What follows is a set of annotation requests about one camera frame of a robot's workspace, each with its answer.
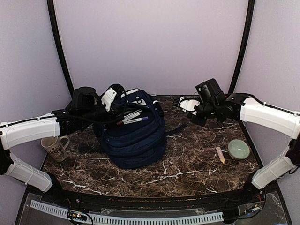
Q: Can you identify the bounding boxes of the white marker purple cap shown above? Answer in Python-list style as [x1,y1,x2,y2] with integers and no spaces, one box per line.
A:
[123,116,149,124]

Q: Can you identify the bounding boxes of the navy blue student backpack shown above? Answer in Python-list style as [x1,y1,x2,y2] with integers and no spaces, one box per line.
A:
[93,89,187,169]

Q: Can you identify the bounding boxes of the white marker red cap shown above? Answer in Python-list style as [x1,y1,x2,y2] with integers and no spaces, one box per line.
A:
[116,112,141,125]

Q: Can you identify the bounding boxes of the white marker black cap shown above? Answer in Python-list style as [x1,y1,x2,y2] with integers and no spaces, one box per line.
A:
[124,109,143,118]

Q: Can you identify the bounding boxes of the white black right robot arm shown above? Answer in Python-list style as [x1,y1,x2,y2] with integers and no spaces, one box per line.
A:
[173,78,300,203]

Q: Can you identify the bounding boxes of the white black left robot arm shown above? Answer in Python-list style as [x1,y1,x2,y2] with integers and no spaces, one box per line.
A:
[0,84,127,204]

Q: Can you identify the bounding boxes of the pale green ceramic bowl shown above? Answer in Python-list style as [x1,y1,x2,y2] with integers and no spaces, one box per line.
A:
[228,139,250,160]

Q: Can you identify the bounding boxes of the cream patterned ceramic mug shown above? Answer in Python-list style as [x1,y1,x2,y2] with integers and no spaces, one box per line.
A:
[40,136,70,162]

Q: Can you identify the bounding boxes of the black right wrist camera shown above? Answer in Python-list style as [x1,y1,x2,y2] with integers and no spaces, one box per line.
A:
[195,78,224,103]

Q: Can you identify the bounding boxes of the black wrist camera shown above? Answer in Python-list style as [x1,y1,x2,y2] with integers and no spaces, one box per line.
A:
[195,78,224,103]
[71,87,96,110]

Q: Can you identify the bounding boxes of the black front mounting rail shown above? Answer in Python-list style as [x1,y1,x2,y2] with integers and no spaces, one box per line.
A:
[25,181,277,211]

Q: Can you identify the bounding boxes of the black right corner post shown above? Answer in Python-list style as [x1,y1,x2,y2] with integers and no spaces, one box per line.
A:
[228,0,255,94]

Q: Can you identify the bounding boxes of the black corner post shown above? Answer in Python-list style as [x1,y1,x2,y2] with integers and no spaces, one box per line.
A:
[46,0,74,97]
[228,0,255,94]

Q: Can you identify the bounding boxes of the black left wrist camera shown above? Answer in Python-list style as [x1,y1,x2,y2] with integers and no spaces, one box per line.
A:
[71,87,96,110]

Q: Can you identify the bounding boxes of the grey slotted cable duct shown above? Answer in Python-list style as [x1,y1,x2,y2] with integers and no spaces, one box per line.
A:
[30,200,224,225]

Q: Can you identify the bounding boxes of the black left corner post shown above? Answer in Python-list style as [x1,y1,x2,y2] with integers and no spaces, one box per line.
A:
[46,0,74,97]

